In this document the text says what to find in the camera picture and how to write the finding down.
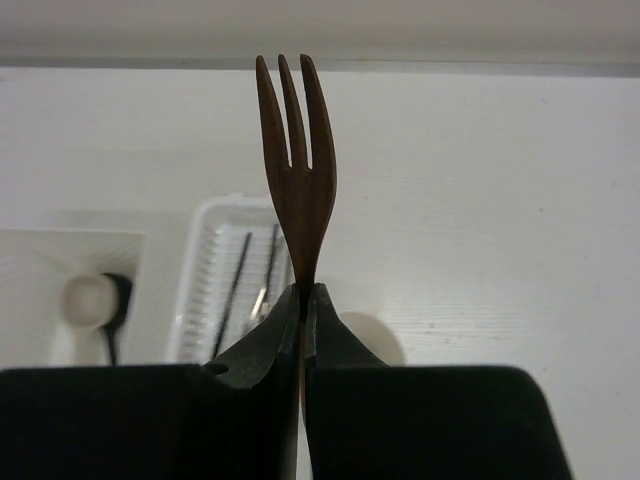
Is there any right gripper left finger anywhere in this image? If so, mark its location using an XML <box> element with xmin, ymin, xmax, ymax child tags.
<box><xmin>1</xmin><ymin>286</ymin><xmax>301</xmax><ymax>479</ymax></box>

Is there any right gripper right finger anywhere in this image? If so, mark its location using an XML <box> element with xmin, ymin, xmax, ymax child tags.
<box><xmin>305</xmin><ymin>284</ymin><xmax>572</xmax><ymax>479</ymax></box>

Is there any black chopstick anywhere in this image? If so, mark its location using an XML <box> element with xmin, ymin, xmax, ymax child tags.
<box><xmin>243</xmin><ymin>224</ymin><xmax>279</xmax><ymax>334</ymax></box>
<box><xmin>211</xmin><ymin>232</ymin><xmax>252</xmax><ymax>359</ymax></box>

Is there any black spoon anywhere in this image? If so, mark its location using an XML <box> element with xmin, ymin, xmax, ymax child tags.
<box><xmin>101</xmin><ymin>272</ymin><xmax>133</xmax><ymax>366</ymax></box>

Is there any beige wooden spoon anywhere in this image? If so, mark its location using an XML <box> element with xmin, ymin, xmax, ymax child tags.
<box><xmin>61</xmin><ymin>274</ymin><xmax>116</xmax><ymax>329</ymax></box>

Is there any brown wooden fork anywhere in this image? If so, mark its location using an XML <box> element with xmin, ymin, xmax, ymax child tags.
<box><xmin>255</xmin><ymin>53</ymin><xmax>339</xmax><ymax>426</ymax></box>

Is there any white perforated basket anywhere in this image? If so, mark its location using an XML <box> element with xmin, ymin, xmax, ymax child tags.
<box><xmin>165</xmin><ymin>194</ymin><xmax>291</xmax><ymax>363</ymax></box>

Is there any white square box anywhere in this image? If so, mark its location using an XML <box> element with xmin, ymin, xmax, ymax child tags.
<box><xmin>1</xmin><ymin>229</ymin><xmax>143</xmax><ymax>369</ymax></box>

